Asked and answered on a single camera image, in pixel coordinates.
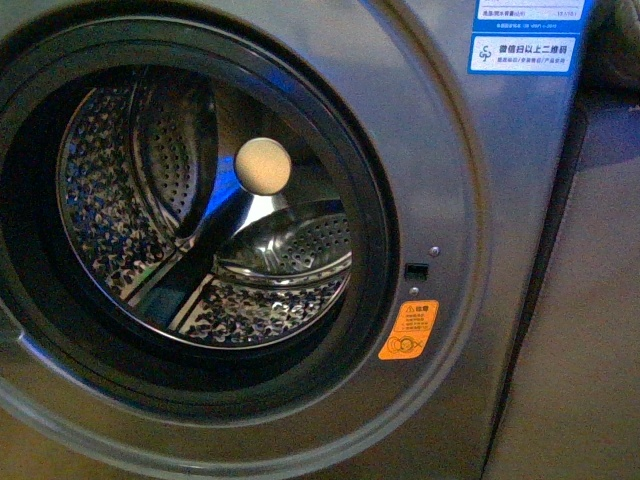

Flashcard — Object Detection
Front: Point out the dark quilted cloth pile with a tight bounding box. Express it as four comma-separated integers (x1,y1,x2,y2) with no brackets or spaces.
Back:
581,0,639,92

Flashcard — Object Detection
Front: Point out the grey cabinet side panel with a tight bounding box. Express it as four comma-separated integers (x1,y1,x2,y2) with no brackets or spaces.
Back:
483,90,639,479

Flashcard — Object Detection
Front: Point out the blue white energy label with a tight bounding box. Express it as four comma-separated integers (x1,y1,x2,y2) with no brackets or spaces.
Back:
468,0,593,76

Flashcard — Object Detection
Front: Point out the steel perforated washer drum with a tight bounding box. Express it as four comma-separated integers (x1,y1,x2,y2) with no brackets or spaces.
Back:
56,66,352,350

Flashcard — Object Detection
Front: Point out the grey front-load washing machine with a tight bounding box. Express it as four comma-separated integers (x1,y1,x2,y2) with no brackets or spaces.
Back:
1,1,582,479

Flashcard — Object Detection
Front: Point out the orange warning sticker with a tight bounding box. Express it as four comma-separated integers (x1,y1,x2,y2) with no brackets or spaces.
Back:
378,300,439,361

